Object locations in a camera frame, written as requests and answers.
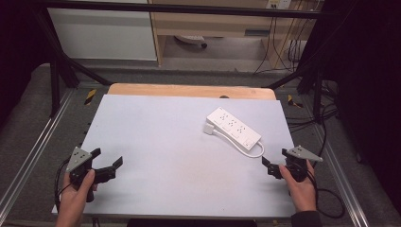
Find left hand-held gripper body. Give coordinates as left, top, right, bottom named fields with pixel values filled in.
left=65, top=147, right=107, bottom=203

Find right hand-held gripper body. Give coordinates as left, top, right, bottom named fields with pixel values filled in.
left=284, top=145, right=324, bottom=183

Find person's right hand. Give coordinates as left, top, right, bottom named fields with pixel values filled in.
left=278, top=159, right=318, bottom=214

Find person's left hand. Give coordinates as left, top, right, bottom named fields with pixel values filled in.
left=58, top=169, right=98, bottom=212

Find yellow black tape strip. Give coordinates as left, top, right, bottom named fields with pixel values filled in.
left=83, top=88, right=97, bottom=106
left=287, top=94, right=305, bottom=109

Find white power strip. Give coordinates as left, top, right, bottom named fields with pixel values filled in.
left=205, top=106, right=263, bottom=151

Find pale grey table mat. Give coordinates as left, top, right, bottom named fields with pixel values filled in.
left=51, top=94, right=297, bottom=219

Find white power plug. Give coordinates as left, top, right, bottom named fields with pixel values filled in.
left=202, top=122, right=217, bottom=136

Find dark curtain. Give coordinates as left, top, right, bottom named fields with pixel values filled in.
left=315, top=0, right=401, bottom=216
left=0, top=0, right=53, bottom=127

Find wooden table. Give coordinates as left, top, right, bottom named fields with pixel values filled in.
left=107, top=82, right=278, bottom=101

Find white cabinet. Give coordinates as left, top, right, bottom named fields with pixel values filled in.
left=46, top=7, right=158, bottom=61

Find white device under desk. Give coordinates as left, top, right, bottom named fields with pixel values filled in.
left=174, top=34, right=209, bottom=49

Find wooden desk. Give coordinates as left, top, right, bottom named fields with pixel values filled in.
left=148, top=0, right=320, bottom=69

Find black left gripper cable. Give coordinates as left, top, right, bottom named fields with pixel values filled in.
left=53, top=158, right=73, bottom=213

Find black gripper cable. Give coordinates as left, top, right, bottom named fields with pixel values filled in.
left=305, top=169, right=346, bottom=219
left=53, top=158, right=73, bottom=213

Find white power strip cable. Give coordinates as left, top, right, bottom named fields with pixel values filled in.
left=210, top=130, right=266, bottom=159

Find aluminium rail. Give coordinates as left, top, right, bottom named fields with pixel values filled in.
left=299, top=94, right=370, bottom=227
left=0, top=88, right=75, bottom=216

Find bundle of black floor cables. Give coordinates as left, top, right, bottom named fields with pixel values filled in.
left=285, top=79, right=340, bottom=159

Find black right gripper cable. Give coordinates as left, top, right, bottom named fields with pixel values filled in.
left=305, top=169, right=346, bottom=219

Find black frame stand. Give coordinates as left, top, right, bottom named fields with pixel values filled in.
left=266, top=18, right=340, bottom=119
left=32, top=8, right=113, bottom=118

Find hanging black cables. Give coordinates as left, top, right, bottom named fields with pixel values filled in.
left=253, top=15, right=313, bottom=76

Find white wall socket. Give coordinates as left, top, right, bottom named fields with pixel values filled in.
left=265, top=0, right=292, bottom=10

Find black frame crossbar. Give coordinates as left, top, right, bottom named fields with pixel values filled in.
left=37, top=0, right=335, bottom=19

